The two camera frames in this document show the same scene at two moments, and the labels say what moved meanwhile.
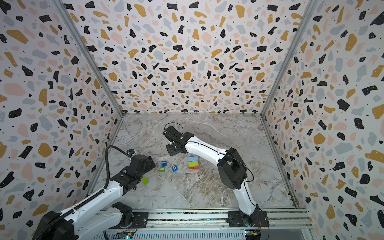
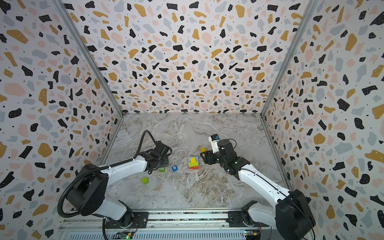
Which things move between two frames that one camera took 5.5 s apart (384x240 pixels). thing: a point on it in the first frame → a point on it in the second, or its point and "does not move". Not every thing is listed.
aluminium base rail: [293, 223] does not move
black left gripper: [148, 167] → [166, 161]
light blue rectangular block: [193, 158] does not move
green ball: [145, 180] does not move
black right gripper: [172, 141] → [210, 157]
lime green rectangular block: [193, 164] does not move
